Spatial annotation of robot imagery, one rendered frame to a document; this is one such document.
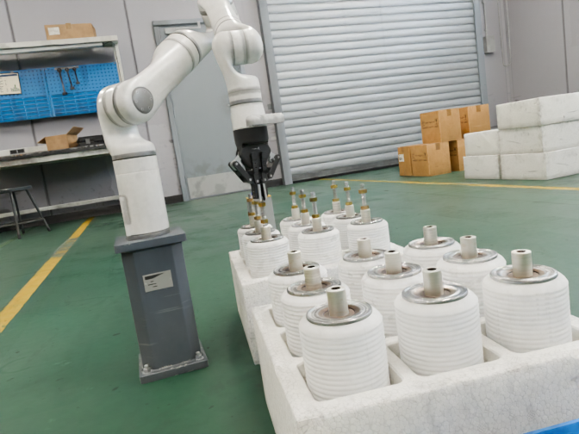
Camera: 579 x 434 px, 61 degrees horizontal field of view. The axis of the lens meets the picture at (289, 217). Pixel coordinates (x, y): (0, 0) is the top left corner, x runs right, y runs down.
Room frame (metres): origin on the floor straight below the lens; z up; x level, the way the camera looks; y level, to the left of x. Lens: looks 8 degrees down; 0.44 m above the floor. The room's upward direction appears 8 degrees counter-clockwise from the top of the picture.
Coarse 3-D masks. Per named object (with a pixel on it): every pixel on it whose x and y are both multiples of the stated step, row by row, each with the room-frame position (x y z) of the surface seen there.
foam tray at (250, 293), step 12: (240, 264) 1.18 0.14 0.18; (336, 264) 1.04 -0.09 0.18; (240, 276) 1.06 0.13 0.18; (336, 276) 1.03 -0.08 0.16; (240, 288) 1.05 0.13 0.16; (252, 288) 0.99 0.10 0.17; (264, 288) 1.00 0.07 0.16; (240, 300) 1.12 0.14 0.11; (252, 300) 0.99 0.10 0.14; (264, 300) 1.00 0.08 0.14; (240, 312) 1.22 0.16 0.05; (252, 324) 0.99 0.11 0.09; (252, 336) 0.99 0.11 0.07; (252, 348) 0.99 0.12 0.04
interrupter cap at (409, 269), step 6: (384, 264) 0.71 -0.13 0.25; (402, 264) 0.69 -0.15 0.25; (408, 264) 0.69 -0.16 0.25; (414, 264) 0.68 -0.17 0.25; (372, 270) 0.69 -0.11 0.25; (378, 270) 0.68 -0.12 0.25; (384, 270) 0.69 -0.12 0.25; (402, 270) 0.67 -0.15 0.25; (408, 270) 0.66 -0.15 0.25; (414, 270) 0.65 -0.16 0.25; (420, 270) 0.65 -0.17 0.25; (372, 276) 0.66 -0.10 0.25; (378, 276) 0.65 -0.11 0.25; (384, 276) 0.64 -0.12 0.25; (390, 276) 0.64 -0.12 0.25; (396, 276) 0.64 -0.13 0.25; (402, 276) 0.64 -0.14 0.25; (408, 276) 0.64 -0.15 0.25
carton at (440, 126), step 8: (432, 112) 4.72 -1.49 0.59; (440, 112) 4.64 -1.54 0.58; (448, 112) 4.66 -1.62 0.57; (456, 112) 4.69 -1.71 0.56; (424, 120) 4.84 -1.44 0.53; (432, 120) 4.73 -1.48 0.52; (440, 120) 4.63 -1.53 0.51; (448, 120) 4.66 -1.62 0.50; (456, 120) 4.69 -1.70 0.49; (424, 128) 4.86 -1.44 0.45; (432, 128) 4.74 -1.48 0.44; (440, 128) 4.63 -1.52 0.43; (448, 128) 4.66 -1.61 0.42; (456, 128) 4.69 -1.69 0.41; (424, 136) 4.87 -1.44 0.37; (432, 136) 4.75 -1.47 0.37; (440, 136) 4.63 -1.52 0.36; (448, 136) 4.65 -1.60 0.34; (456, 136) 4.68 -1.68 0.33
